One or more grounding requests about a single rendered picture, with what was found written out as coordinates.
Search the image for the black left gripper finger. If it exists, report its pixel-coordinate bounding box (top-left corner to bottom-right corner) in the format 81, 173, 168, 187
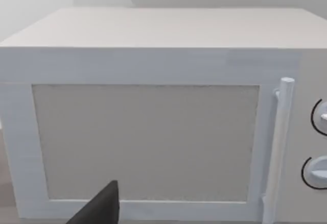
65, 180, 120, 224

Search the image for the pale microwave door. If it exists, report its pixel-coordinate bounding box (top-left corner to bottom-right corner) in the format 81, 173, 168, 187
0, 47, 302, 222

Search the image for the pale microwave oven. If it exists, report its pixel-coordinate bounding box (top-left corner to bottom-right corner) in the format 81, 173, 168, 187
0, 7, 327, 224

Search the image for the pale microwave knob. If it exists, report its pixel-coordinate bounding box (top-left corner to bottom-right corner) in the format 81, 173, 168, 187
301, 156, 327, 190
311, 98, 327, 136

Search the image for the pale microwave door handle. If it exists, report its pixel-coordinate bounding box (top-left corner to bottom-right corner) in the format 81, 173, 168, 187
261, 77, 295, 224

